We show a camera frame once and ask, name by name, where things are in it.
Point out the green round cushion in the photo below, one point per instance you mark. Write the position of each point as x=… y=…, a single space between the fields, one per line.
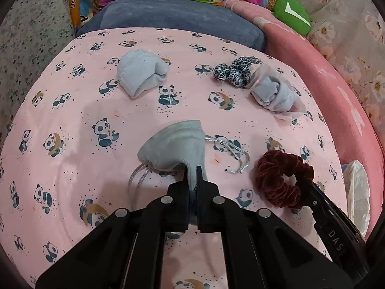
x=291 y=15

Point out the dark red velvet scrunchie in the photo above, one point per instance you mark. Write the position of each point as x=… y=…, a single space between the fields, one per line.
x=276 y=183

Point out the pink panda print cloth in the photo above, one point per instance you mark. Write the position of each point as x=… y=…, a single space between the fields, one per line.
x=90 y=120

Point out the floral print cloth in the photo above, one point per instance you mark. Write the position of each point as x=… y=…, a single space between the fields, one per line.
x=349 y=21

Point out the blue-grey cushion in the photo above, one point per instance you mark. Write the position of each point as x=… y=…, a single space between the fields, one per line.
x=180 y=18

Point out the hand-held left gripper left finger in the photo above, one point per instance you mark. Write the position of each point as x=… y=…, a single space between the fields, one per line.
x=180 y=200

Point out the orange-edged monkey print pillow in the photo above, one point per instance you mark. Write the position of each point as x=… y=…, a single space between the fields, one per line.
x=76 y=0

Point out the leopard print scrunchie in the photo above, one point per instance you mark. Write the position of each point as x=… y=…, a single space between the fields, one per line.
x=237 y=72

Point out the pink blanket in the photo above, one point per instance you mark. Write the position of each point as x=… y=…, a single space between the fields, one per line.
x=331 y=90

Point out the grey sock in pink mesh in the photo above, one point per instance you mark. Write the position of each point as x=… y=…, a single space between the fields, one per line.
x=273 y=94

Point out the light grey rolled sock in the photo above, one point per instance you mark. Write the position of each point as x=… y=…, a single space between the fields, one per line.
x=138 y=72

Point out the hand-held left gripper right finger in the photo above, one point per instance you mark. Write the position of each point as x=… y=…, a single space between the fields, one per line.
x=208 y=200

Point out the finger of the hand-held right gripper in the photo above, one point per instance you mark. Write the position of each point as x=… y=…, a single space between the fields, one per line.
x=337 y=209
x=334 y=237

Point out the bin with white bag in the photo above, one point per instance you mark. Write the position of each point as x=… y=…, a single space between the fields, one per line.
x=358 y=192

